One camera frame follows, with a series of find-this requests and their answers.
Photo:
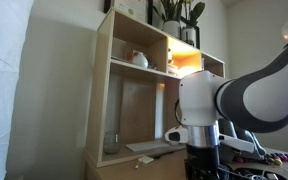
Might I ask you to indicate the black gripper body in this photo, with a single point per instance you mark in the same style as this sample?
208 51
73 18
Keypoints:
202 158

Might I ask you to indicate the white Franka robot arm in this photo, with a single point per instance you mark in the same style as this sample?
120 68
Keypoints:
267 96

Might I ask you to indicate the black zip bag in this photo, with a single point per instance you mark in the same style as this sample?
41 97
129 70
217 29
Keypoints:
247 171

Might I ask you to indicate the white keyboard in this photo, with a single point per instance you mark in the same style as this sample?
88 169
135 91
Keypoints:
147 146

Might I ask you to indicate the white dongle adapter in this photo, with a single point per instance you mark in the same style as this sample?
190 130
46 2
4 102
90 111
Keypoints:
145 160

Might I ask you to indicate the glowing round lamp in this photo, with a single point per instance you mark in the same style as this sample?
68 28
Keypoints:
187 70

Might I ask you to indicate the clear glass jar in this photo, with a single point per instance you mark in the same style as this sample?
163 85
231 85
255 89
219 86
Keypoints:
111 143

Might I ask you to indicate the stacked ceramic bowls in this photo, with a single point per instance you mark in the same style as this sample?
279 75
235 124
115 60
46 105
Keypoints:
172 69

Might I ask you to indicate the white ceramic teapot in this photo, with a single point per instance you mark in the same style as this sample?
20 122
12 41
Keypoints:
140 60

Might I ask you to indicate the light wooden shelf unit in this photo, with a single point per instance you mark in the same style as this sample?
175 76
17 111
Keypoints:
100 100

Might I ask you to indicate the white plant pot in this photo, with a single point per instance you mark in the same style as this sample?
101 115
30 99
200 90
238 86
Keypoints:
171 29
188 35

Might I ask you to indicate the white box on shelf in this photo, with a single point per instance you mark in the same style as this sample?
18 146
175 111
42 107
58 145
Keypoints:
119 49

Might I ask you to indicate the green leafy plant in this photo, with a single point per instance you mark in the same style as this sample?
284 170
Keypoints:
197 11
170 10

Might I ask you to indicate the framed white picture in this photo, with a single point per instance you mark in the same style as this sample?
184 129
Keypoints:
130 8

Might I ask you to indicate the white fabric curtain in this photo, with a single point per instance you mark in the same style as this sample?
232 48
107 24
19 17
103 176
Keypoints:
0 83

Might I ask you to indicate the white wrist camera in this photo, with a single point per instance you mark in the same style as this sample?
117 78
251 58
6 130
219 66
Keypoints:
175 136

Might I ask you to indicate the thin black frame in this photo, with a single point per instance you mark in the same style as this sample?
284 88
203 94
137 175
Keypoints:
198 38

